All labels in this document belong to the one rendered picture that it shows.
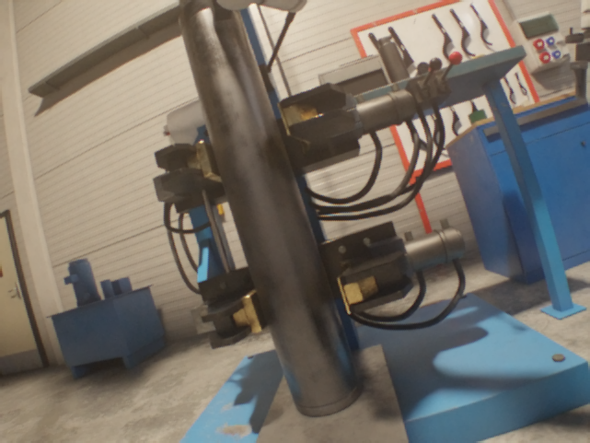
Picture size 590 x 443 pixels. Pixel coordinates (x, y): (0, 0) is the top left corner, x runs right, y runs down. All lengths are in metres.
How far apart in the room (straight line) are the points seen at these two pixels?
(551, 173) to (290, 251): 1.62
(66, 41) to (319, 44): 3.31
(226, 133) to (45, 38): 4.69
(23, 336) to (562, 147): 5.78
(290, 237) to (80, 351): 2.79
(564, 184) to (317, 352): 1.69
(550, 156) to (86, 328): 3.66
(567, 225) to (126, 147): 3.88
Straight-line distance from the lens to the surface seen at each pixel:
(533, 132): 2.08
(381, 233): 1.09
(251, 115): 0.92
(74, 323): 3.34
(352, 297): 0.80
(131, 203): 3.68
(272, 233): 0.84
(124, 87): 4.08
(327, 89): 0.83
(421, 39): 3.44
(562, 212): 2.11
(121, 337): 3.00
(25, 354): 5.28
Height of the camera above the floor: 0.66
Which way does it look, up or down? 4 degrees up
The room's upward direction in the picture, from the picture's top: 18 degrees counter-clockwise
